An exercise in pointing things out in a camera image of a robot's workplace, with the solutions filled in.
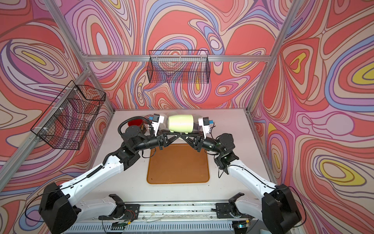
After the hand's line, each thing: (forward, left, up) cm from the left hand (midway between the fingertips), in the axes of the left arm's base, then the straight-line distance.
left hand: (180, 137), depth 63 cm
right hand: (+1, -1, -3) cm, 3 cm away
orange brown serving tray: (+3, +3, -31) cm, 32 cm away
